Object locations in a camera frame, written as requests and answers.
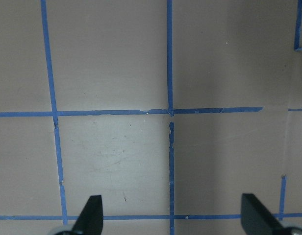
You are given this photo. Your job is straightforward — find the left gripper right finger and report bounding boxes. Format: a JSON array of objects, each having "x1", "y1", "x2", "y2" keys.
[{"x1": 241, "y1": 193, "x2": 288, "y2": 235}]

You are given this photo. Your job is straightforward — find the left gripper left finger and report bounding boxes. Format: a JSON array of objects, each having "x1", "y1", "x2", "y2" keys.
[{"x1": 71, "y1": 195, "x2": 103, "y2": 235}]

